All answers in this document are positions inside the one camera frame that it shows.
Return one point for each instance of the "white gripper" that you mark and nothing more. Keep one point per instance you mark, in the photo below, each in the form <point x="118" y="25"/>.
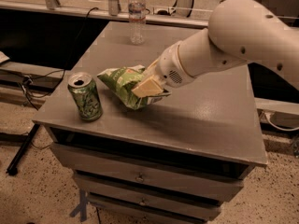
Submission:
<point x="168" y="66"/>

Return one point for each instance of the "green jalapeno chip bag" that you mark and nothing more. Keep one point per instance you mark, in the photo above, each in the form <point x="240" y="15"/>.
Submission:
<point x="121" y="81"/>

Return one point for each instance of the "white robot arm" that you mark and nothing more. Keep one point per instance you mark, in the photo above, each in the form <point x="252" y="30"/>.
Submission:
<point x="238" y="32"/>

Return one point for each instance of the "green soda can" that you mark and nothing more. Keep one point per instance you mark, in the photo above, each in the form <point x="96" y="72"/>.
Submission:
<point x="84" y="92"/>

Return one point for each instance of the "clear plastic water bottle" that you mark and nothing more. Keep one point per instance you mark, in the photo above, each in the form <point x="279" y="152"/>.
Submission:
<point x="137" y="20"/>

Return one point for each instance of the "grey drawer cabinet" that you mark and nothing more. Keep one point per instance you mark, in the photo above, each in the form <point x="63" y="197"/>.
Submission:
<point x="209" y="126"/>

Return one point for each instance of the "top grey drawer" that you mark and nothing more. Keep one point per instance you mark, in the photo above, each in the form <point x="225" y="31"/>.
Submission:
<point x="148" y="173"/>

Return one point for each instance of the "grey drawer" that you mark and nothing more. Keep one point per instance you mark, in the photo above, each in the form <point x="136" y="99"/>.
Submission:
<point x="148" y="173"/>
<point x="146" y="213"/>
<point x="146" y="198"/>

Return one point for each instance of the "middle grey drawer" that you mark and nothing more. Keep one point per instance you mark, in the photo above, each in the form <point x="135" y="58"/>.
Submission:
<point x="146" y="198"/>

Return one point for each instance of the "bottom grey drawer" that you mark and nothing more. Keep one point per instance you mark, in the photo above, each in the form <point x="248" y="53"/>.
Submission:
<point x="146" y="213"/>

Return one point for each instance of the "black metal stand leg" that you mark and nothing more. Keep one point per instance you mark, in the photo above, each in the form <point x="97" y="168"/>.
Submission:
<point x="13" y="167"/>

